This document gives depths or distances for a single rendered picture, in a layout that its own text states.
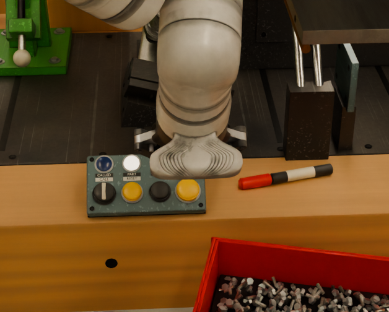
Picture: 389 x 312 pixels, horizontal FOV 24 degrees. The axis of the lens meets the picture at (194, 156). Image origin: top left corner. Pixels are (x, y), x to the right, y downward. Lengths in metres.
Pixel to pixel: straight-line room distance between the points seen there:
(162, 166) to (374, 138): 0.51
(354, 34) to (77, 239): 0.43
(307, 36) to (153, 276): 0.37
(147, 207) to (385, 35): 0.36
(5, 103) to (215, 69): 0.72
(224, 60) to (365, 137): 0.61
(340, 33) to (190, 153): 0.29
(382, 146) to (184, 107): 0.52
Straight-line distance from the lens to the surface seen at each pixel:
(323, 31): 1.08
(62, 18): 1.66
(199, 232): 1.15
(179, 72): 0.74
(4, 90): 1.45
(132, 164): 1.15
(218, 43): 0.73
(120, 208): 1.13
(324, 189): 1.20
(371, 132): 1.33
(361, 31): 1.09
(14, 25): 1.44
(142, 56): 1.32
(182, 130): 0.88
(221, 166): 0.88
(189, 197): 1.12
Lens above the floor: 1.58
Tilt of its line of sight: 33 degrees down
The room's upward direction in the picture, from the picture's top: straight up
